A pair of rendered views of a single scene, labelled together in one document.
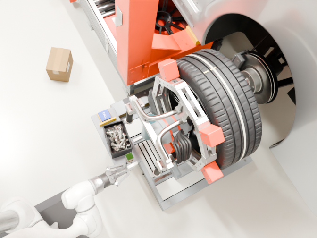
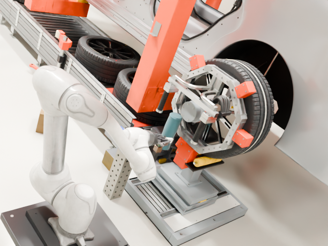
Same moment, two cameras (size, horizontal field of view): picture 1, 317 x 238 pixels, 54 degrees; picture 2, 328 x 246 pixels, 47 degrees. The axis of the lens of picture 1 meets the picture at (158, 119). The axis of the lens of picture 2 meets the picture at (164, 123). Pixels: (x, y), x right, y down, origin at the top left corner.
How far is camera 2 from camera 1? 169 cm
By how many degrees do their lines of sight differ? 41
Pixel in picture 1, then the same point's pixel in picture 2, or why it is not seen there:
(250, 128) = (267, 95)
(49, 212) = not seen: hidden behind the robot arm
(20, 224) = (64, 170)
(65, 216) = not seen: hidden behind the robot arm
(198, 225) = not seen: outside the picture
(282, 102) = (255, 176)
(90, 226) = (150, 160)
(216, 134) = (250, 84)
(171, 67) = (201, 58)
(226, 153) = (255, 111)
